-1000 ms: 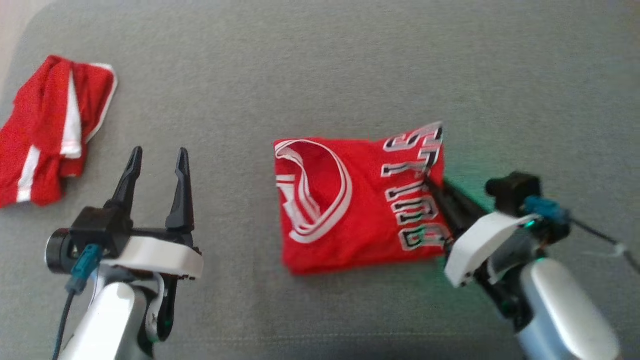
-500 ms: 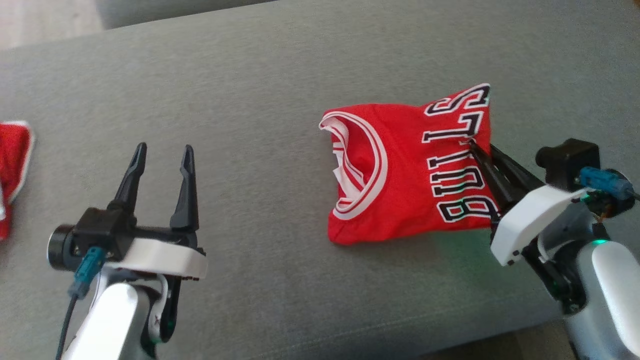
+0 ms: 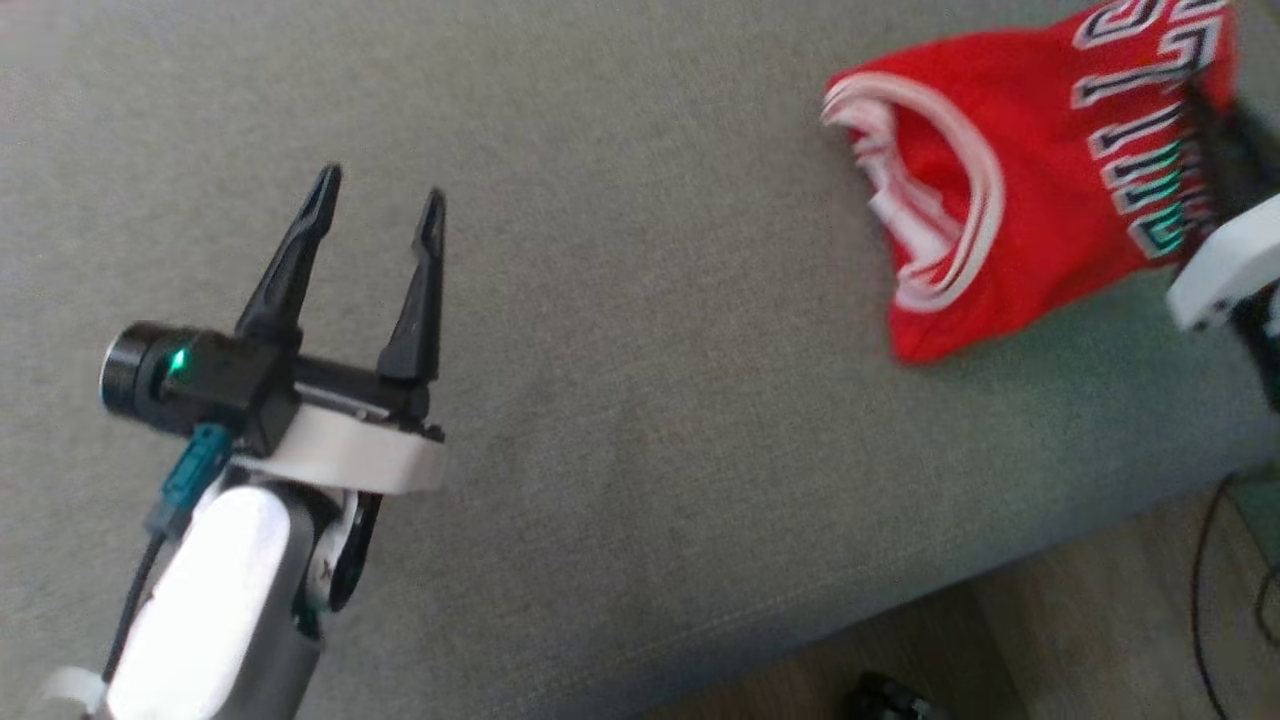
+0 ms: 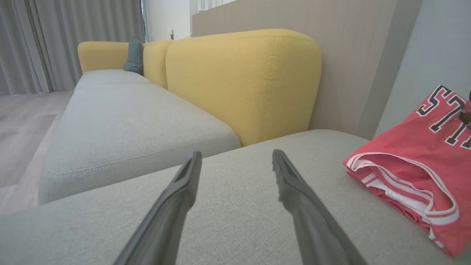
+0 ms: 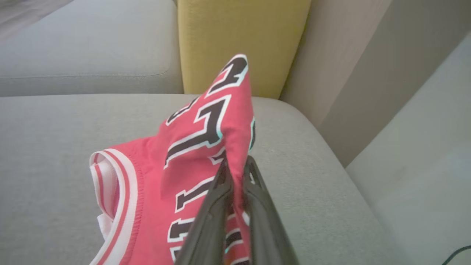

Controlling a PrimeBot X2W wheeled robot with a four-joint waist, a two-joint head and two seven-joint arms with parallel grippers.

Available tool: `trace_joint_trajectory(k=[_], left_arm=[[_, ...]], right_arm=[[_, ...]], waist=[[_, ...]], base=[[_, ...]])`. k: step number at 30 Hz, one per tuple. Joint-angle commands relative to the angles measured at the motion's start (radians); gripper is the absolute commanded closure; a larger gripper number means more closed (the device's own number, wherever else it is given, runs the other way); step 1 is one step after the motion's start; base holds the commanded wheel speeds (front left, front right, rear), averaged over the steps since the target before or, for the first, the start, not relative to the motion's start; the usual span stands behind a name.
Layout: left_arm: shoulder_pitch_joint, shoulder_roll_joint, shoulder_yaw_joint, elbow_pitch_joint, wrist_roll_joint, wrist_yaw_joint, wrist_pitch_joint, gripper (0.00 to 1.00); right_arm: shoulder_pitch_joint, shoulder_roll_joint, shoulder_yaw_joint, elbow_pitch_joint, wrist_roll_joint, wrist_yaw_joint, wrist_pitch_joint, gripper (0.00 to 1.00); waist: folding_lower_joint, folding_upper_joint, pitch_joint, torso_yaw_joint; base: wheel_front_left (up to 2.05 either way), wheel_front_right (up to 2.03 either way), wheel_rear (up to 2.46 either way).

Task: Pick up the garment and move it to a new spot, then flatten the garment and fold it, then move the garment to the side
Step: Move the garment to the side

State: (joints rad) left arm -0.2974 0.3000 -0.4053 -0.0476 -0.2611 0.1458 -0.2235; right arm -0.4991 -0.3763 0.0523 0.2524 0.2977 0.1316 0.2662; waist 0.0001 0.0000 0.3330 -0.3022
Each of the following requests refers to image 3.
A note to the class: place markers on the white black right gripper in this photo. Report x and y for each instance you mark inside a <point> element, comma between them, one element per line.
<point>1225,265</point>

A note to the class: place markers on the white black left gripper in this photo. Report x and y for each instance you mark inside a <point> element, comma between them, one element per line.
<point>350,450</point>

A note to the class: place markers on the red basketball jersey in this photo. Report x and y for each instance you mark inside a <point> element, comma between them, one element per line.
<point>1040,170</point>

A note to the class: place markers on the grey sofa seat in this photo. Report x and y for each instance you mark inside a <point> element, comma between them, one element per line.
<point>600,400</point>

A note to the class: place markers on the small black object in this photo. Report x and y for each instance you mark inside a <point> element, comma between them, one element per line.
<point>895,700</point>

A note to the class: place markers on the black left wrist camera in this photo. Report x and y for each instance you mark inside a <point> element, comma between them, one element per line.
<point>190,375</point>

